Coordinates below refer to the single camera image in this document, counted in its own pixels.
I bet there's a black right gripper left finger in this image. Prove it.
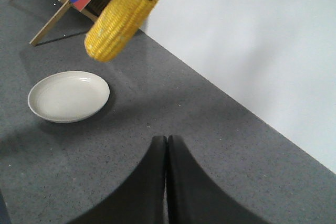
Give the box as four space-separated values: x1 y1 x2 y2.
70 136 167 223

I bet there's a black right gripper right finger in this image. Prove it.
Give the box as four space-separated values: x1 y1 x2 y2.
167 135 267 223

